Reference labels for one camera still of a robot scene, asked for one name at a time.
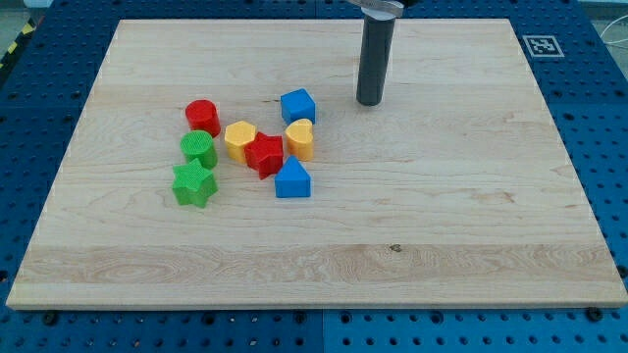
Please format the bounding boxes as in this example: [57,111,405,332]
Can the blue cube block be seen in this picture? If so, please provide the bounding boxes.
[280,88,316,125]

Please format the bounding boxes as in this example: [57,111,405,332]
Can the yellow hexagon block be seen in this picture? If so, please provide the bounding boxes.
[224,121,257,164]

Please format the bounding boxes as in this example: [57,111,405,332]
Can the blue triangle block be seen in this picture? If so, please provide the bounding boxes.
[275,156,311,198]

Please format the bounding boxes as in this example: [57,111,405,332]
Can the yellow heart block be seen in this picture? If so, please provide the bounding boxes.
[285,119,314,161]

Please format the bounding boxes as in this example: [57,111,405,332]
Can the red star block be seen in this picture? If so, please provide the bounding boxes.
[244,132,284,179]

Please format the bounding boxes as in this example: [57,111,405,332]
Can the green star block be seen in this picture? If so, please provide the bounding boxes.
[172,159,218,208]

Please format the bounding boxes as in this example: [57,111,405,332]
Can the green cylinder block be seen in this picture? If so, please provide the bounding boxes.
[180,129,218,170]

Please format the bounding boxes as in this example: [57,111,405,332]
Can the red cylinder block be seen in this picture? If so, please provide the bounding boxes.
[184,99,221,137]

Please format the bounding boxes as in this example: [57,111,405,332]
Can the light wooden board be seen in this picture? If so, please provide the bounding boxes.
[7,19,627,310]

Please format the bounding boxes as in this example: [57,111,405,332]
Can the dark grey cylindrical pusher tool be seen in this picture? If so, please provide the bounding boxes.
[356,15,395,106]

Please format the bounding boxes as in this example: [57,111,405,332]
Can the white fiducial marker tag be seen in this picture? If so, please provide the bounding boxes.
[523,35,564,58]

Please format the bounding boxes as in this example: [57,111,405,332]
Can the white cable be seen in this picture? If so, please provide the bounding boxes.
[599,13,628,50]

